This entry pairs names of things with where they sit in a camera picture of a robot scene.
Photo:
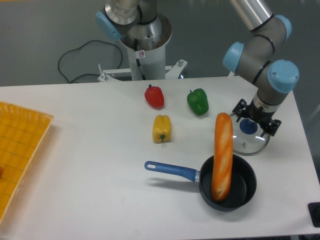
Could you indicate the green bell pepper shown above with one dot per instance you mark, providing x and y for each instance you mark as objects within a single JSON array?
[{"x": 198, "y": 101}]

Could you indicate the glass pot lid blue knob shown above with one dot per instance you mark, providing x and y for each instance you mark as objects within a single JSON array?
[{"x": 248, "y": 137}]

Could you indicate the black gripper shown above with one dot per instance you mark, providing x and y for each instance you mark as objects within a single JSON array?
[{"x": 268, "y": 125}]

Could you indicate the yellow bell pepper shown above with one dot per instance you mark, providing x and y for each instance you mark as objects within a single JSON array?
[{"x": 162, "y": 128}]

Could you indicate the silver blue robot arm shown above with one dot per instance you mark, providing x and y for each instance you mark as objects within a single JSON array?
[{"x": 251, "y": 61}]

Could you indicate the dark pot blue handle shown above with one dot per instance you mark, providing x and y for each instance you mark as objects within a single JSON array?
[{"x": 243, "y": 181}]

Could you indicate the yellow plastic basket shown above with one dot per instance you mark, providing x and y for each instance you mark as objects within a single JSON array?
[{"x": 22, "y": 131}]

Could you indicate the red bell pepper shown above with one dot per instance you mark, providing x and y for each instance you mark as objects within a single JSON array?
[{"x": 154, "y": 96}]

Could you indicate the orange baguette bread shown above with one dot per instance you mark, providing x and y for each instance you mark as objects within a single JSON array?
[{"x": 223, "y": 157}]

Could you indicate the black device at table edge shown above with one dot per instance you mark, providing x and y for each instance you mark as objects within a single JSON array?
[{"x": 314, "y": 212}]

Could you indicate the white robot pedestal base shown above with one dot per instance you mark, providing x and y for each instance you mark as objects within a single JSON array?
[{"x": 146, "y": 48}]

